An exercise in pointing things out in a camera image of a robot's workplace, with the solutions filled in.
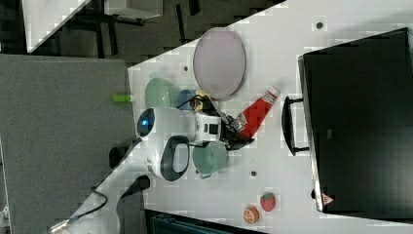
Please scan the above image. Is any green marker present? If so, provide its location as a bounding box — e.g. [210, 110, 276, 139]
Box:
[111, 95, 135, 103]

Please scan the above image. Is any orange slice toy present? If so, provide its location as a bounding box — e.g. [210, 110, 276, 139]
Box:
[243, 205, 259, 224]

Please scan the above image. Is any strawberry toy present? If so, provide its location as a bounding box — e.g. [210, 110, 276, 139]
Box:
[260, 193, 276, 212]

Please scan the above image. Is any purple oval plate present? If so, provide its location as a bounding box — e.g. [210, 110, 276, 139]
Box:
[193, 27, 246, 99]

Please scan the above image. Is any blue cup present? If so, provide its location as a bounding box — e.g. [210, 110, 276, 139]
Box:
[177, 89, 196, 110]

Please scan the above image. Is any yellow banana toy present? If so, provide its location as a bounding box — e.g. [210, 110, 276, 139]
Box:
[194, 90, 216, 113]

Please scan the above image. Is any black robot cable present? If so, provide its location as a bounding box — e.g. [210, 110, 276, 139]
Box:
[69, 94, 212, 222]

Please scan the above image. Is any green bowl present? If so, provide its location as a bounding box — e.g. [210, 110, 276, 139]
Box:
[145, 78, 180, 108]

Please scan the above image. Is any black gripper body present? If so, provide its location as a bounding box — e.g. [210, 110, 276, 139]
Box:
[221, 115, 242, 150]

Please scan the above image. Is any white side table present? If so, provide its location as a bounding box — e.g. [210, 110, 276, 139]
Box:
[21, 0, 91, 53]

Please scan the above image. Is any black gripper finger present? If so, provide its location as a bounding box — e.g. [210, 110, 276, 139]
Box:
[227, 114, 244, 131]
[227, 138, 254, 150]

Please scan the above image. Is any green mug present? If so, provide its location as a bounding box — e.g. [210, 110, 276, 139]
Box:
[192, 141, 229, 179]

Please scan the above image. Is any red ketchup bottle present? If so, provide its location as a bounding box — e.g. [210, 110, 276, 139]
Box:
[236, 87, 281, 138]

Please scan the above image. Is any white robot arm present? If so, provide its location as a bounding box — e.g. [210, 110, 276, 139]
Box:
[47, 107, 252, 234]

